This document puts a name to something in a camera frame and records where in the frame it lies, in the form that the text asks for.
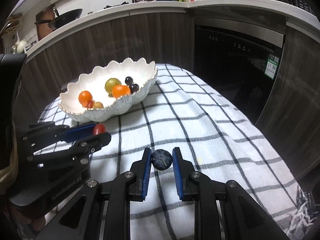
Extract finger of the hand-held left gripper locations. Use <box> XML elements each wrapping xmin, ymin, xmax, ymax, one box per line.
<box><xmin>27</xmin><ymin>132</ymin><xmax>112</xmax><ymax>168</ymax></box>
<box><xmin>22</xmin><ymin>121</ymin><xmax>98</xmax><ymax>145</ymax></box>

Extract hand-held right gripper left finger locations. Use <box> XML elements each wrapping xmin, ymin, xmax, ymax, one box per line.
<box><xmin>32</xmin><ymin>147</ymin><xmax>152</xmax><ymax>240</ymax></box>

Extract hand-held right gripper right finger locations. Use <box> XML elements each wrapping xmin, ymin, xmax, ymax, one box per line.
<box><xmin>172</xmin><ymin>147</ymin><xmax>290</xmax><ymax>240</ymax></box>

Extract dark blueberry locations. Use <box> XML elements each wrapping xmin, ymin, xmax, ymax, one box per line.
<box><xmin>151</xmin><ymin>149</ymin><xmax>173</xmax><ymax>170</ymax></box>

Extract small mandarin orange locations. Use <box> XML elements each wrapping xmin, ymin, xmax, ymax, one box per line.
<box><xmin>78</xmin><ymin>91</ymin><xmax>93</xmax><ymax>106</ymax></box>

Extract large mandarin orange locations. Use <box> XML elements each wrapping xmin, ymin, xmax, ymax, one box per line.
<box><xmin>112</xmin><ymin>85</ymin><xmax>131</xmax><ymax>99</ymax></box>

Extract yellow-green round fruit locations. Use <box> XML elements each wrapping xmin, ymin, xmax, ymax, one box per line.
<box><xmin>104</xmin><ymin>78</ymin><xmax>122</xmax><ymax>93</ymax></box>

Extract white scalloped ceramic bowl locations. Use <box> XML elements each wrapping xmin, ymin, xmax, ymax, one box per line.
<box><xmin>58</xmin><ymin>57</ymin><xmax>158</xmax><ymax>123</ymax></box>

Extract person's left hand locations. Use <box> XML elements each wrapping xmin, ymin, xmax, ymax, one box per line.
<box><xmin>19</xmin><ymin>205</ymin><xmax>47</xmax><ymax>229</ymax></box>

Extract white blue checked cloth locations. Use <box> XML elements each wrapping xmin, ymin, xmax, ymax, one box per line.
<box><xmin>37</xmin><ymin>62</ymin><xmax>314</xmax><ymax>240</ymax></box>

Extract white teapot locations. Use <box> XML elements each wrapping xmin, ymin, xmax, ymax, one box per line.
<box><xmin>12</xmin><ymin>39</ymin><xmax>27</xmax><ymax>53</ymax></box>

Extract black wok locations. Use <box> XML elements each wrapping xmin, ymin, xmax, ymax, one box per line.
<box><xmin>34</xmin><ymin>8</ymin><xmax>83</xmax><ymax>29</ymax></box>

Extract dark wood lower cabinets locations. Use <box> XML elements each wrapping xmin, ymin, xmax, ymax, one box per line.
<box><xmin>15</xmin><ymin>4</ymin><xmax>320</xmax><ymax>180</ymax></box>

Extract black built-in dishwasher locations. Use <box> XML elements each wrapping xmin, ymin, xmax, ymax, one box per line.
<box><xmin>194</xmin><ymin>25</ymin><xmax>285</xmax><ymax>125</ymax></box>

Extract brown wooden cutting board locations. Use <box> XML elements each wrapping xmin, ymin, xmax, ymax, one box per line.
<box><xmin>36</xmin><ymin>5</ymin><xmax>54</xmax><ymax>42</ymax></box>

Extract black stove grate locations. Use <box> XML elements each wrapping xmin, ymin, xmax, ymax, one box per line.
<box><xmin>104</xmin><ymin>1</ymin><xmax>129</xmax><ymax>8</ymax></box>

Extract green white label sticker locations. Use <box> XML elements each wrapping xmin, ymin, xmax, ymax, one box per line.
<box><xmin>264</xmin><ymin>57</ymin><xmax>278</xmax><ymax>80</ymax></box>

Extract metal wire wall rack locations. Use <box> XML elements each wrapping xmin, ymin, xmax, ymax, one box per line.
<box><xmin>0</xmin><ymin>14</ymin><xmax>23</xmax><ymax>39</ymax></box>

